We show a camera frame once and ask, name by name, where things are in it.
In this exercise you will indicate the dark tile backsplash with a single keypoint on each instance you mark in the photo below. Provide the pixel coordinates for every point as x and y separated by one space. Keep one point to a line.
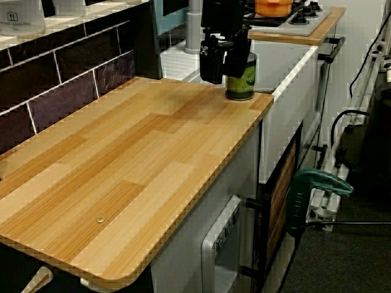
61 76

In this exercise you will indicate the white printed lidded jar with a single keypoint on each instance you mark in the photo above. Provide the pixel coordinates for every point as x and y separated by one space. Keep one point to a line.
21 21

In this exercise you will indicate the grey toy stove top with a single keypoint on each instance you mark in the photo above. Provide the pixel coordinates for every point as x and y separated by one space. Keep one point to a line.
293 29

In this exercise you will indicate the dark vertical panel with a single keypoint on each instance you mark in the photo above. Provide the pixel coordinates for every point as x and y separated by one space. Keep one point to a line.
146 45

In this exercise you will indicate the pale curved kitchen faucet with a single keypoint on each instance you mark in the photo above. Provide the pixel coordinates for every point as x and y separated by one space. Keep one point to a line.
193 27

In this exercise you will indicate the wood slat cabinet door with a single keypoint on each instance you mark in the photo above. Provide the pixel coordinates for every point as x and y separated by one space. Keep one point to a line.
279 198

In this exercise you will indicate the brass screw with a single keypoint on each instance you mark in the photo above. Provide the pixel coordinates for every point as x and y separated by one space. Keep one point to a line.
100 219

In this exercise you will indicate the plain white lidded jar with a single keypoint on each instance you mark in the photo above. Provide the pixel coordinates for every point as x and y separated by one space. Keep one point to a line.
68 6

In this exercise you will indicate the white cabinet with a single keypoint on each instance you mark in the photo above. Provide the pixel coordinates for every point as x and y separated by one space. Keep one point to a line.
189 189

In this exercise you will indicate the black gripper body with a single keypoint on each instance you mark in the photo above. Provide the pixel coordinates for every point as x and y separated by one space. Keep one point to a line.
223 15

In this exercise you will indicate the white sink unit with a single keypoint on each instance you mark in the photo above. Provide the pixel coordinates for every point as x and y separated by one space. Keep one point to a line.
284 122

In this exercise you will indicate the white shelf ledge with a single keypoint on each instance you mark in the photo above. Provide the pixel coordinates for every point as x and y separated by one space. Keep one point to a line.
91 15

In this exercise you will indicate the black stove knob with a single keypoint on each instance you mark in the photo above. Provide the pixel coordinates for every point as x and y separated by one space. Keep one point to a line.
297 19
314 6

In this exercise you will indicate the white oven door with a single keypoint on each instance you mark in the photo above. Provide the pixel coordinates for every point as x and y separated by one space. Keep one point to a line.
210 244

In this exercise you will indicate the black towel bar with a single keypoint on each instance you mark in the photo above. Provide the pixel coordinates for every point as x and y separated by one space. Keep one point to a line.
337 47

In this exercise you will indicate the orange pot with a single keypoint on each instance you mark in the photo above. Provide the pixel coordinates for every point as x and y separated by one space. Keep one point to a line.
272 7

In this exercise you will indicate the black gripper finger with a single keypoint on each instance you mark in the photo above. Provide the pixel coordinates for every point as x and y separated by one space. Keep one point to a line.
212 64
238 61

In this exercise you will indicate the green tin can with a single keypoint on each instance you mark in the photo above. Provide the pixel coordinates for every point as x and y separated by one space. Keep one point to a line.
241 88

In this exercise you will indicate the green clamp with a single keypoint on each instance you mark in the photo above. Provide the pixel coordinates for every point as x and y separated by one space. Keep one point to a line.
305 189

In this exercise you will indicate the black burner grate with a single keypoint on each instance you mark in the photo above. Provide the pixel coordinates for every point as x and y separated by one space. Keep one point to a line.
259 19

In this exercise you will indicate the white bracket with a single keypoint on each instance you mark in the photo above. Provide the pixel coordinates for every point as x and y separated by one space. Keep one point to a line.
88 282
38 279

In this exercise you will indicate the white aluminium frame post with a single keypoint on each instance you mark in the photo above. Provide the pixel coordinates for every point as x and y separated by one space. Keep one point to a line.
363 91

